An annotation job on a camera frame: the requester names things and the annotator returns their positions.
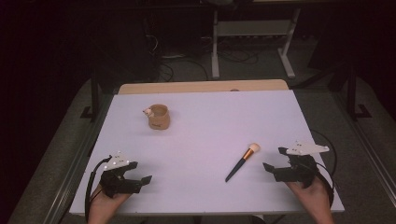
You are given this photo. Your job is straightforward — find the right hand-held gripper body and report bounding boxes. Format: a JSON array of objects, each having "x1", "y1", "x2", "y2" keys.
[{"x1": 273, "y1": 140, "x2": 331, "y2": 189}]

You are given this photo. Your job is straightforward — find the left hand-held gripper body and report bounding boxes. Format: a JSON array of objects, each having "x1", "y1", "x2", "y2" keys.
[{"x1": 99, "y1": 150, "x2": 143, "y2": 199}]

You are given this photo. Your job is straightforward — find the person's left hand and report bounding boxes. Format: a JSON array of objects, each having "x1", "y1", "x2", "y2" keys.
[{"x1": 88, "y1": 184, "x2": 133, "y2": 218}]

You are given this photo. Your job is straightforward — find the person's right hand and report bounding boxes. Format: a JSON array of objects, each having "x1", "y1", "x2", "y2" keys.
[{"x1": 285, "y1": 176, "x2": 336, "y2": 217}]

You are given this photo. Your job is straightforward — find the tan cup with animal figure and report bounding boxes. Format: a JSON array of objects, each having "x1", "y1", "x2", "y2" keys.
[{"x1": 142, "y1": 104, "x2": 172, "y2": 131}]

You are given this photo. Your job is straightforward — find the black metal stand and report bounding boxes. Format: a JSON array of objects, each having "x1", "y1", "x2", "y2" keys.
[
  {"x1": 346, "y1": 63, "x2": 374, "y2": 122},
  {"x1": 79, "y1": 66, "x2": 101, "y2": 123}
]

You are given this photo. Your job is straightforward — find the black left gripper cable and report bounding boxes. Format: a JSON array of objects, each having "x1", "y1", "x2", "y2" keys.
[{"x1": 84, "y1": 155, "x2": 113, "y2": 222}]

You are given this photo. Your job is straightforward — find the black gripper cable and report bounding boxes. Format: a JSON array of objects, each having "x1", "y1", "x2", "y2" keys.
[
  {"x1": 84, "y1": 155, "x2": 113, "y2": 222},
  {"x1": 309, "y1": 129, "x2": 338, "y2": 208}
]

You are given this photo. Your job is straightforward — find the makeup brush with dark handle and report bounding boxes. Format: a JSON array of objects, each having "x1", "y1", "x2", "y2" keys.
[{"x1": 224, "y1": 142, "x2": 262, "y2": 184}]

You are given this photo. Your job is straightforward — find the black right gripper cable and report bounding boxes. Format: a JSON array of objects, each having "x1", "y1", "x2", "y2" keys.
[{"x1": 309, "y1": 129, "x2": 338, "y2": 208}]

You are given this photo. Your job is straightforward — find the metal floor rail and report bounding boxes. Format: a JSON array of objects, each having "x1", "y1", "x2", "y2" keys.
[
  {"x1": 41, "y1": 92, "x2": 115, "y2": 224},
  {"x1": 331, "y1": 91, "x2": 396, "y2": 200}
]

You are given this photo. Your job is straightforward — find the black floor cables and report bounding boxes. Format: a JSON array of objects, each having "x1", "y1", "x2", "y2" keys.
[{"x1": 157, "y1": 54, "x2": 210, "y2": 82}]

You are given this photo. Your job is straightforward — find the white metal desk frame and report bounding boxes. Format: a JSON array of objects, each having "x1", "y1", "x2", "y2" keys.
[{"x1": 210, "y1": 7, "x2": 303, "y2": 80}]

